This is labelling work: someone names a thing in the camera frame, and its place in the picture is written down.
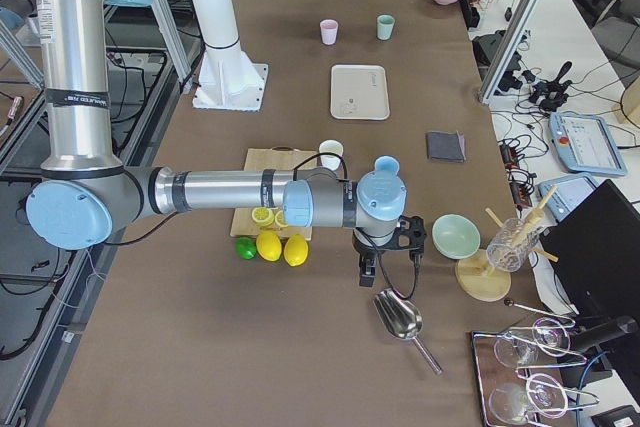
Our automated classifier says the black monitor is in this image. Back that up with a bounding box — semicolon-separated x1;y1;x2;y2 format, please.
541;180;639;319

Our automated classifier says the metal scoop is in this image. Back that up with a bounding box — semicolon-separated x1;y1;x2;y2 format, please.
373;288;443;375

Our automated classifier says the mint green bowl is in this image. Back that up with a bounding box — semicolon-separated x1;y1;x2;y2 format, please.
432;214;481;260

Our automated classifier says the wooden cutting board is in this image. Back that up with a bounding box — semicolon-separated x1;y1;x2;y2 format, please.
230;148;315;241

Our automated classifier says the lemon half slice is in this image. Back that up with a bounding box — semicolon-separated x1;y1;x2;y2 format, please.
251;207;275;227
274;210;288;229

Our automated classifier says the pink cup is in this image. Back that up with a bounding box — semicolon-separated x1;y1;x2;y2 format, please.
319;19;339;46

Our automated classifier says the mint green cup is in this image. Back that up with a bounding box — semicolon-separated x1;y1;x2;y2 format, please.
376;14;395;41

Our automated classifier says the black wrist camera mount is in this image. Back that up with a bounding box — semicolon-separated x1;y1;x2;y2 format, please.
392;215;427;254

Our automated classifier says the wine glass rack tray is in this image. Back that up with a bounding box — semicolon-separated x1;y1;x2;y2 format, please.
470;317;599;426

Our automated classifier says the cream rectangular tray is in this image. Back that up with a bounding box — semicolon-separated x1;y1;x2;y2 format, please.
330;64;390;121

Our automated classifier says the light blue cup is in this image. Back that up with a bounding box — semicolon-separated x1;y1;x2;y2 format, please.
374;155;400;176

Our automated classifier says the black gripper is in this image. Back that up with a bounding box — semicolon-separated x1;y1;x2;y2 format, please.
352;228;394;287

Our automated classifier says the green lime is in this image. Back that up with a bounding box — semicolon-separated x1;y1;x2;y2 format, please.
234;237;257;260

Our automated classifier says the blue teach pendant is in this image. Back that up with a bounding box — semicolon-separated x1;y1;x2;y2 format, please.
538;173;598;222
549;112;628;177

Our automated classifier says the aluminium frame post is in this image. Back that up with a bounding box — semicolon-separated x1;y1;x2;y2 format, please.
478;0;540;105

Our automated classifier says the grey folded cloth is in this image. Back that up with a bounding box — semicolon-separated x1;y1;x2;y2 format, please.
426;131;466;163

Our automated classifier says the cream white cup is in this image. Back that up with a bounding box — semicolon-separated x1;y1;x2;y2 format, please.
318;139;344;171

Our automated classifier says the wooden cup tree stand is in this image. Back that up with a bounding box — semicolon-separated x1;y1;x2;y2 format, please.
455;186;559;302

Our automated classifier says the clear textured glass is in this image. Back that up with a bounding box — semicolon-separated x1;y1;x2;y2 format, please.
486;218;541;272

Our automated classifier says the whole yellow lemon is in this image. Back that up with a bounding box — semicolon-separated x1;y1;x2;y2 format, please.
256;231;282;262
284;234;309;267

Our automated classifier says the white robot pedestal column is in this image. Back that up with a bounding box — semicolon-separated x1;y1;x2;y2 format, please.
192;0;268;112

